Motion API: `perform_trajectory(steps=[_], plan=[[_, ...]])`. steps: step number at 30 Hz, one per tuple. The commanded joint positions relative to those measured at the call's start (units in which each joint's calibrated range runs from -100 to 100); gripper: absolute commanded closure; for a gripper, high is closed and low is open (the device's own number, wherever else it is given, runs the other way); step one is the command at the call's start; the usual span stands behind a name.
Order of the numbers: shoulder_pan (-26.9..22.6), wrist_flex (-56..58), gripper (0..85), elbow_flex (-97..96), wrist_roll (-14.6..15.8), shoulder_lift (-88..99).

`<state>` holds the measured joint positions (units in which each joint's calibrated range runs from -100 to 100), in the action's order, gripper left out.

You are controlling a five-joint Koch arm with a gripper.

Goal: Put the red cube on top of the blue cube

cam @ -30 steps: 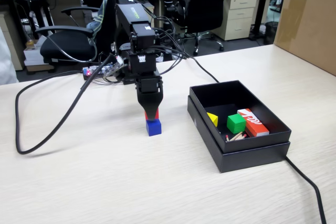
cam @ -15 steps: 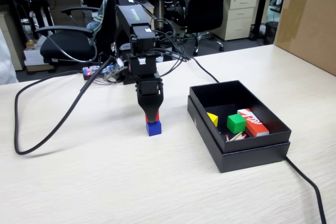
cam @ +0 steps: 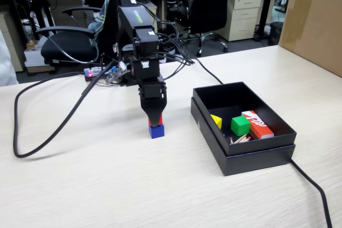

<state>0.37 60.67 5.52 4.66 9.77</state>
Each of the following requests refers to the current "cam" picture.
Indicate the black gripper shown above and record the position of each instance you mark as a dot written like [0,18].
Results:
[152,91]

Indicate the red wooden cube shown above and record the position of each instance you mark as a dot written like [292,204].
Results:
[161,120]

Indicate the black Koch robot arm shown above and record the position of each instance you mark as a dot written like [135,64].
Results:
[136,19]

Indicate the blue wooden cube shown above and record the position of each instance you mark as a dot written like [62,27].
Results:
[157,132]

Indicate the green wooden cube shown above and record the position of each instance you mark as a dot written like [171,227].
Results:
[240,126]

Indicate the yellow wooden block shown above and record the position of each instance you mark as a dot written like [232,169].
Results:
[217,122]

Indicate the small circuit board red LED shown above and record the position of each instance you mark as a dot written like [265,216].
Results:
[89,74]

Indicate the wooden match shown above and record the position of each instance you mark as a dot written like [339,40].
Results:
[230,140]
[240,138]
[244,140]

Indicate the black vertical pole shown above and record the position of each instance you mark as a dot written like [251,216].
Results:
[171,25]

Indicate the striped green cloth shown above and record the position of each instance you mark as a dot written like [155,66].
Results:
[100,19]

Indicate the black cardboard box tray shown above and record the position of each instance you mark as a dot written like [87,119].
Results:
[253,148]

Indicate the black office chair with armrests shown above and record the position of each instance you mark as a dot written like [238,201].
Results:
[66,49]

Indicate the red and white matchbox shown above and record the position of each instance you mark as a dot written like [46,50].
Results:
[260,129]

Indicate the black open box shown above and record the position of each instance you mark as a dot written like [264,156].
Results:
[253,164]

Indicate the black mesh office chair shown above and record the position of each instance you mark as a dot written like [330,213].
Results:
[208,3]

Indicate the stack of white boxes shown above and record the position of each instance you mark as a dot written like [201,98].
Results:
[33,57]

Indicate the white drawer cabinet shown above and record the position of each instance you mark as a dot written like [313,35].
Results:
[245,14]

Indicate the black waste bin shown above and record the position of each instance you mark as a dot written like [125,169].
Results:
[275,34]

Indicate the beige drawer cabinet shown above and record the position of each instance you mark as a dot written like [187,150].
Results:
[10,51]

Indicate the large brown cardboard box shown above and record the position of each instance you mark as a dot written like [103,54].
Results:
[315,25]

